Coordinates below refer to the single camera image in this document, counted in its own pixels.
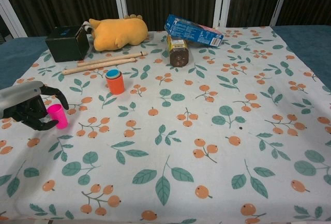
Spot black cardboard box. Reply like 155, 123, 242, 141
44, 25, 91, 63

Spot wooden drumstick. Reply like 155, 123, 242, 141
62, 57, 137, 76
77, 51, 148, 68

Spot pink plastic cup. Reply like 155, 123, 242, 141
47, 104, 69, 130

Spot orange plastic cup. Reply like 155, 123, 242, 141
105, 69, 126, 96

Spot floral print tablecloth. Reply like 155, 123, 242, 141
0, 26, 331, 224

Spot yellow label bottle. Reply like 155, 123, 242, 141
166, 34, 190, 68

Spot yellow plush toy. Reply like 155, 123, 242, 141
82, 13, 149, 52

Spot blue cookie box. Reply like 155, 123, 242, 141
164, 14, 224, 48

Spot teal table cover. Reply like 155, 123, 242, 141
0, 24, 331, 92

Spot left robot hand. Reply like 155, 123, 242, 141
0, 81, 70, 131

